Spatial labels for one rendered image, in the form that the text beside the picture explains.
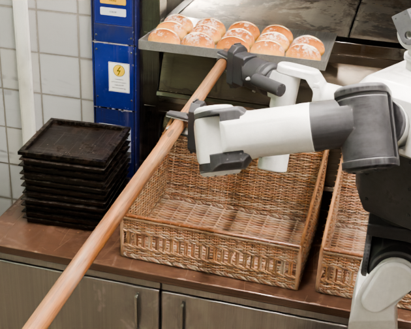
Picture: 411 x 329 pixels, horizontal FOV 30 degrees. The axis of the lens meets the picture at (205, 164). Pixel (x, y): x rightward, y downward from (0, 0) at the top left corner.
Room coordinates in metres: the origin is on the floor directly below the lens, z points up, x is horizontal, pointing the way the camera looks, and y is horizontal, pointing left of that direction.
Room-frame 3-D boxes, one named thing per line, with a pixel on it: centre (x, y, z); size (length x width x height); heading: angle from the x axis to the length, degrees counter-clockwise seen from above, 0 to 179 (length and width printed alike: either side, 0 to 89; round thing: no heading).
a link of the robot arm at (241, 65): (1.98, -0.11, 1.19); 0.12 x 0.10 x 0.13; 42
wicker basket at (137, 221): (2.13, -0.08, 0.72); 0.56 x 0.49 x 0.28; 75
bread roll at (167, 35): (2.20, 0.14, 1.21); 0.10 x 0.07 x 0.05; 76
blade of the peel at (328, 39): (2.29, -0.10, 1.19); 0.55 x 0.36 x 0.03; 77
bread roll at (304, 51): (2.11, -0.27, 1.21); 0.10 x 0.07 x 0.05; 77
